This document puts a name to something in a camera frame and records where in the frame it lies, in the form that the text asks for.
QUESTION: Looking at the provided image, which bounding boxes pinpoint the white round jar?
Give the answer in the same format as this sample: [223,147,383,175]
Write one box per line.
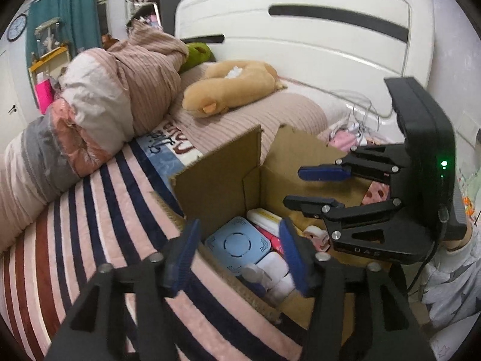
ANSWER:
[268,274,297,303]

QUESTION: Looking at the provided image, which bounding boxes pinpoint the person's right forearm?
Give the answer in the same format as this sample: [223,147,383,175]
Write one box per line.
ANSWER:
[419,229,481,332]

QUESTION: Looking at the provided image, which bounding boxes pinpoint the white oblong case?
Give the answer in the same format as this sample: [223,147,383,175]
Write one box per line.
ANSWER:
[259,252,290,281]

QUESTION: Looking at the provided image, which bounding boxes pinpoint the window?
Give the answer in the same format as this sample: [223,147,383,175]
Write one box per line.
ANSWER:
[94,0,110,36]

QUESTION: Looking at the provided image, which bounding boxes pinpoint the white bed headboard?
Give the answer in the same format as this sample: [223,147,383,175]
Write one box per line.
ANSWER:
[175,0,437,128]

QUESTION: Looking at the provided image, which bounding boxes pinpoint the pink spotted pouch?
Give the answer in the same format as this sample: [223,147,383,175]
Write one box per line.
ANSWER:
[361,180,389,205]

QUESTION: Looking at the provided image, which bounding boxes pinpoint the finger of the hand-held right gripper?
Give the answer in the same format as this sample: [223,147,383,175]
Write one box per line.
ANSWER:
[283,195,437,264]
[298,145,408,185]

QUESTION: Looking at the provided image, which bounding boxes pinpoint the light blue square device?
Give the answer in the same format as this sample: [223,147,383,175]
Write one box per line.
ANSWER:
[205,216,272,277]

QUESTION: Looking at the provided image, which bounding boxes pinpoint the brown cardboard box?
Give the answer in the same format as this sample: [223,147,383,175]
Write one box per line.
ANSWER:
[148,125,414,332]

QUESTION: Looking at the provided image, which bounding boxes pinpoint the pink bag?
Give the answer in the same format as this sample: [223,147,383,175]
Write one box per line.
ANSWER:
[34,79,55,115]

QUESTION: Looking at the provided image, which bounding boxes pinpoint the white wire hangers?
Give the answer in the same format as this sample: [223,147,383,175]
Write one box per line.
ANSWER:
[331,90,391,145]

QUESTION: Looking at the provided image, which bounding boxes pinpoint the pink spray bottle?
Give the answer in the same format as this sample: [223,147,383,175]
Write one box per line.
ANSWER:
[259,227,288,254]

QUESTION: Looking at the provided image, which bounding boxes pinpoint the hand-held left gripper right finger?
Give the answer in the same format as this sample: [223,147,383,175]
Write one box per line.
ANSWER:
[279,218,433,361]

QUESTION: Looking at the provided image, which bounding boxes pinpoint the light green printed cloth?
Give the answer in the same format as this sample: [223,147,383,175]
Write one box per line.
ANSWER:
[456,178,481,228]

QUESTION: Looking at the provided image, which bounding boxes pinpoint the teal curtain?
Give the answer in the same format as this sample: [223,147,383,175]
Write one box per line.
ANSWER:
[26,0,99,68]

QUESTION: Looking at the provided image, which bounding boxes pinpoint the small white dropper bottle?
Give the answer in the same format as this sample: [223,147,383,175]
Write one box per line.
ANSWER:
[240,264,273,290]

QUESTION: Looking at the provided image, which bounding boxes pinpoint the striped plush blanket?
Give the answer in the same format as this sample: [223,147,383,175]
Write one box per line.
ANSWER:
[0,118,305,361]

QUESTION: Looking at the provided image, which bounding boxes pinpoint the pink and grey duvet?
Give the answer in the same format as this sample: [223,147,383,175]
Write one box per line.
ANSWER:
[0,20,188,252]

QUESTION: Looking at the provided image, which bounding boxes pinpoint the gold and white small box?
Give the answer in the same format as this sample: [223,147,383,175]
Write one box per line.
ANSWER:
[246,208,282,230]

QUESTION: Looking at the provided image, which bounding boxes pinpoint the yellow cabinet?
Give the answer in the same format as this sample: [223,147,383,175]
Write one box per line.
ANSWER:
[28,43,72,83]

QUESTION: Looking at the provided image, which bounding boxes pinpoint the glass display case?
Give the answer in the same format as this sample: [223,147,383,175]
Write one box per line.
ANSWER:
[34,18,63,51]

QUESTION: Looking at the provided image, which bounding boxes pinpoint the white door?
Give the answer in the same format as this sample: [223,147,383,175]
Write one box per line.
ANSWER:
[0,49,30,136]

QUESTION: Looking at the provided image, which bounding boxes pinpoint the green plush toy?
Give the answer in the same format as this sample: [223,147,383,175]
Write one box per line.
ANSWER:
[178,42,216,74]

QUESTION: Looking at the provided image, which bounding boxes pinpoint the round wall clock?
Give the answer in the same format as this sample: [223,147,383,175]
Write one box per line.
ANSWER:
[7,13,29,42]

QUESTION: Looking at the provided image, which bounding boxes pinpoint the dark tall cabinet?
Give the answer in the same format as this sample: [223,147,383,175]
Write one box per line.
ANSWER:
[160,0,190,38]

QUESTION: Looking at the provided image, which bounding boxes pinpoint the brown plush toy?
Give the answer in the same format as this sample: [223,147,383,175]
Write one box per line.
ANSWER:
[182,60,288,118]

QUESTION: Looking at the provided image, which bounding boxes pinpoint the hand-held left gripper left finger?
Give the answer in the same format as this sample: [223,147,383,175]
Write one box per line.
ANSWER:
[45,219,201,361]

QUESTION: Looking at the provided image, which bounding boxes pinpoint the pink cloth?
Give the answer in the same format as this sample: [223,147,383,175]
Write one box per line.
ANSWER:
[329,128,369,152]

